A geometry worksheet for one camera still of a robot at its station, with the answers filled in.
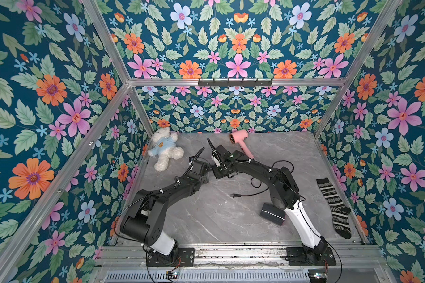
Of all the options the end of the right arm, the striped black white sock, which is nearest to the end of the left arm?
the end of the right arm

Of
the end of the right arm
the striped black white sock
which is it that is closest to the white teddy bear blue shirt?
the end of the right arm

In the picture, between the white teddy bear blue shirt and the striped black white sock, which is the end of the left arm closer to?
the white teddy bear blue shirt

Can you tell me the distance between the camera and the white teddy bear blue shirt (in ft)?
3.23

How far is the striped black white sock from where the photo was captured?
0.82 metres

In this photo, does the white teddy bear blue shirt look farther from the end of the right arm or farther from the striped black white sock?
the striped black white sock

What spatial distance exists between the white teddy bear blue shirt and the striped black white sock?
824mm

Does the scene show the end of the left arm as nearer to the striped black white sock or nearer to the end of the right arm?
the end of the right arm
